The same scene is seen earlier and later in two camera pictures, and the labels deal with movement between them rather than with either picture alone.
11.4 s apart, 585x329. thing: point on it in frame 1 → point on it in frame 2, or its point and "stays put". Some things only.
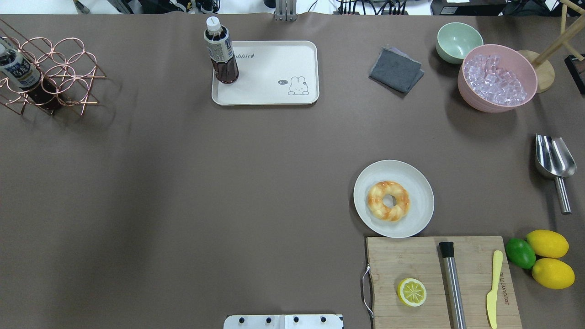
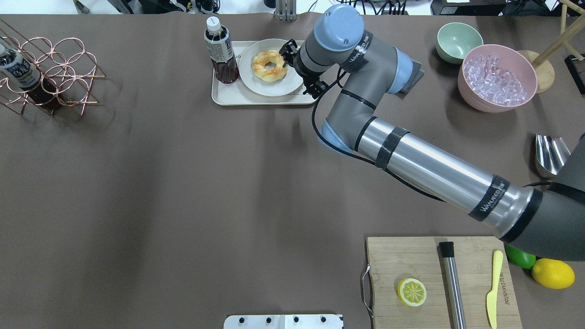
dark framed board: x=576 y=68 stays put
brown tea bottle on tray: x=220 y=51 stays put
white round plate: x=395 y=198 → x=251 y=81
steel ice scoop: x=554 y=160 stays put
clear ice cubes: x=486 y=78 stays put
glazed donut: x=378 y=192 → x=258 y=63
